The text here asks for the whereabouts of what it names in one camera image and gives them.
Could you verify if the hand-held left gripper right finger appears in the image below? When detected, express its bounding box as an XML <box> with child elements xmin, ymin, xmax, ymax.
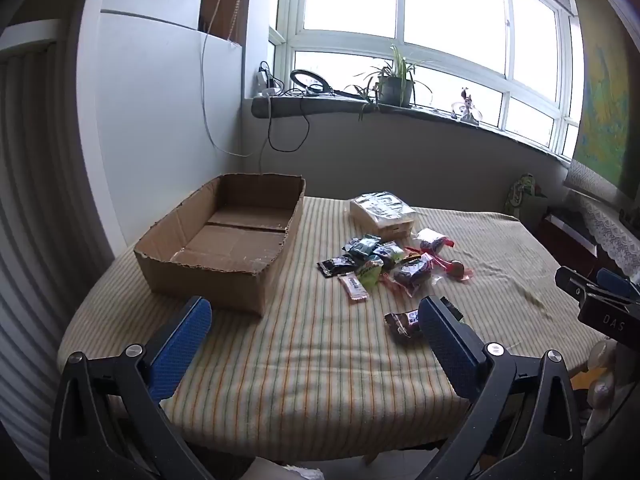
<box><xmin>400</xmin><ymin>296</ymin><xmax>586</xmax><ymax>480</ymax></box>

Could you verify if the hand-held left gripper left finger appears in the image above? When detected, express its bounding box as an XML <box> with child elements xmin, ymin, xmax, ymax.
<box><xmin>49</xmin><ymin>296</ymin><xmax>221</xmax><ymax>480</ymax></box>

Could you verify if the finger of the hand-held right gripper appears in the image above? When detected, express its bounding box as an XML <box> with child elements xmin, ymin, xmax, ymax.
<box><xmin>596</xmin><ymin>268</ymin><xmax>640</xmax><ymax>302</ymax></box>
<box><xmin>555</xmin><ymin>266</ymin><xmax>633</xmax><ymax>307</ymax></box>

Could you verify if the brown chocolate bar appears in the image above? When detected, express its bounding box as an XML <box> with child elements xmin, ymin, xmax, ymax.
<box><xmin>384</xmin><ymin>310</ymin><xmax>423</xmax><ymax>345</ymax></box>

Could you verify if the clear dark cake pack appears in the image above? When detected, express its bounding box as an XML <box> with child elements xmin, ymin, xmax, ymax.
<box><xmin>382</xmin><ymin>255</ymin><xmax>436</xmax><ymax>297</ymax></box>

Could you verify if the cardboard box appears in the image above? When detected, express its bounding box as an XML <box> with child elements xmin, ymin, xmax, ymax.
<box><xmin>133</xmin><ymin>173</ymin><xmax>306</xmax><ymax>317</ymax></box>

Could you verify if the dark blue white packet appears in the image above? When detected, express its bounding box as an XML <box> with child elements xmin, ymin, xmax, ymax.
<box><xmin>375</xmin><ymin>242</ymin><xmax>406</xmax><ymax>268</ymax></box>

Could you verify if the yellow green snack packet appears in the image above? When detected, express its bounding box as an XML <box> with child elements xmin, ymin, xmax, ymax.
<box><xmin>352</xmin><ymin>260</ymin><xmax>386</xmax><ymax>291</ymax></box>

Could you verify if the pink wafer packet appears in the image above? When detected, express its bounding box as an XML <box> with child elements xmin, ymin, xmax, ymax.
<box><xmin>337</xmin><ymin>273</ymin><xmax>369</xmax><ymax>303</ymax></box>

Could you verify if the teal candy packet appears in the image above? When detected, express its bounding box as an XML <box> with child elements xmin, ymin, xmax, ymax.
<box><xmin>342</xmin><ymin>235</ymin><xmax>383</xmax><ymax>261</ymax></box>

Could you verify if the black candy packet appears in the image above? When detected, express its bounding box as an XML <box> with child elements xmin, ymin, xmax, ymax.
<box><xmin>318</xmin><ymin>255</ymin><xmax>358</xmax><ymax>277</ymax></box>

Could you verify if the sliced bread pack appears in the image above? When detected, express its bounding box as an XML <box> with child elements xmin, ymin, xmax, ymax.
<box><xmin>348</xmin><ymin>191</ymin><xmax>417</xmax><ymax>239</ymax></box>

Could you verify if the person's right hand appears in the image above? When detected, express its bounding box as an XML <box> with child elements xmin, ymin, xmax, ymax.
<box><xmin>586</xmin><ymin>339</ymin><xmax>623</xmax><ymax>433</ymax></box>

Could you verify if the dark wooden cabinet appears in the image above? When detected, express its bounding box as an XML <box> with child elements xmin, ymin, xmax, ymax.
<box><xmin>537</xmin><ymin>207</ymin><xmax>601</xmax><ymax>263</ymax></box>

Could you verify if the white lace cloth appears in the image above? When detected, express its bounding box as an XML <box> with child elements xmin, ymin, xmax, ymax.
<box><xmin>565</xmin><ymin>160</ymin><xmax>640</xmax><ymax>277</ymax></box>

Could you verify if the green printed bag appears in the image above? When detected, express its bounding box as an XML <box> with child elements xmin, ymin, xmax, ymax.
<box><xmin>502</xmin><ymin>174</ymin><xmax>548</xmax><ymax>226</ymax></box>

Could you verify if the white ribbed panel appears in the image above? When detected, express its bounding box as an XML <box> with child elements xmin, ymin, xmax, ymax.
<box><xmin>0</xmin><ymin>20</ymin><xmax>116</xmax><ymax>451</ymax></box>

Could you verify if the small figurine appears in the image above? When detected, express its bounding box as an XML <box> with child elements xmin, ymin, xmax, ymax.
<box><xmin>452</xmin><ymin>87</ymin><xmax>483</xmax><ymax>123</ymax></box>

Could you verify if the white cabinet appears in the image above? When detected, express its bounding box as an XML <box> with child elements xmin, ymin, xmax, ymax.
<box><xmin>75</xmin><ymin>0</ymin><xmax>251</xmax><ymax>261</ymax></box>

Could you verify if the potted spider plant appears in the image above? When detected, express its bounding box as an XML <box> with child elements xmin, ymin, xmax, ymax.
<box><xmin>350</xmin><ymin>45</ymin><xmax>436</xmax><ymax>121</ymax></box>

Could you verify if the grey stone windowsill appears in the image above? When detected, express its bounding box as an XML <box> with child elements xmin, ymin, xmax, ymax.
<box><xmin>251</xmin><ymin>94</ymin><xmax>576</xmax><ymax>161</ymax></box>

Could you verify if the white power adapter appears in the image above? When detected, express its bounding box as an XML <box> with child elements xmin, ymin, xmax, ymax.
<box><xmin>256</xmin><ymin>62</ymin><xmax>281</xmax><ymax>97</ymax></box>

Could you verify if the white framed window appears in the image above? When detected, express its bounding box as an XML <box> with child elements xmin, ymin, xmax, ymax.
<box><xmin>270</xmin><ymin>0</ymin><xmax>583</xmax><ymax>161</ymax></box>

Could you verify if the wall map poster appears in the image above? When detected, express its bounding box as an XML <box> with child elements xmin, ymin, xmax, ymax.
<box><xmin>565</xmin><ymin>0</ymin><xmax>637</xmax><ymax>196</ymax></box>

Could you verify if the short white cable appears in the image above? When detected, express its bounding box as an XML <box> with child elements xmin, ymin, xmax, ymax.
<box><xmin>258</xmin><ymin>97</ymin><xmax>273</xmax><ymax>176</ymax></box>

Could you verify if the black cable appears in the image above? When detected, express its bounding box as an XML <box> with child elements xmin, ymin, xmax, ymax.
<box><xmin>267</xmin><ymin>105</ymin><xmax>311</xmax><ymax>152</ymax></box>

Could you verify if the long white cable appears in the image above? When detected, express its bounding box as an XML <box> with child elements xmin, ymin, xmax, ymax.
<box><xmin>200</xmin><ymin>0</ymin><xmax>261</xmax><ymax>158</ymax></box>

